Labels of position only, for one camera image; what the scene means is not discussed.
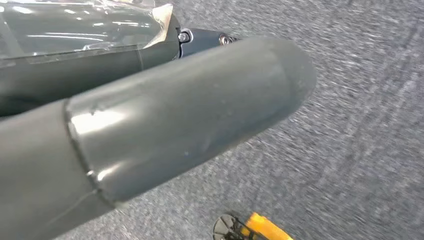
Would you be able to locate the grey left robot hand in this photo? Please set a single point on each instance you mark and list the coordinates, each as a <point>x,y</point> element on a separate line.
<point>149,116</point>

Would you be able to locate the yellow floor tape square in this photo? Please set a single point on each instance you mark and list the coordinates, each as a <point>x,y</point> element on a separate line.
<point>268,228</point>

